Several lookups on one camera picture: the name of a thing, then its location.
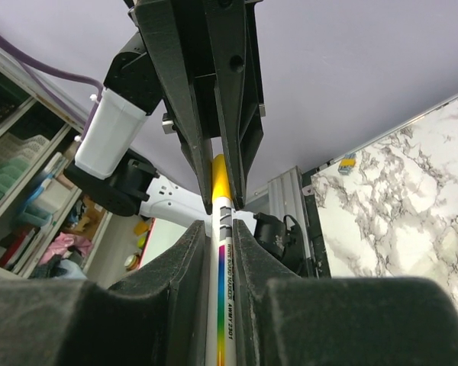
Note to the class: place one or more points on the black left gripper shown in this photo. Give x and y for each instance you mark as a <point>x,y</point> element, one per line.
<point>206,56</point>

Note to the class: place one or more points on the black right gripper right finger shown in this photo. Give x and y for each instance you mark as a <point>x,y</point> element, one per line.
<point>282,319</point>

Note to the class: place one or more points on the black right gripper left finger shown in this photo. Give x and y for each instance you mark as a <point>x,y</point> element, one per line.
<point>154,316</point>

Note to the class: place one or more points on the yellow marker cap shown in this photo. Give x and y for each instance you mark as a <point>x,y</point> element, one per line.
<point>220,181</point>

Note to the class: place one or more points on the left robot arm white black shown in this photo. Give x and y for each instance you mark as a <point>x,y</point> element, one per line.
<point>105,167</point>

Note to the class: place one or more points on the storage shelf with bins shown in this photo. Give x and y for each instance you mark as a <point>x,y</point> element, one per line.
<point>37,142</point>

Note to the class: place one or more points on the small yellow grey block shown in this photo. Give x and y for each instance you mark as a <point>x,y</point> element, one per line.
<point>347,164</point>

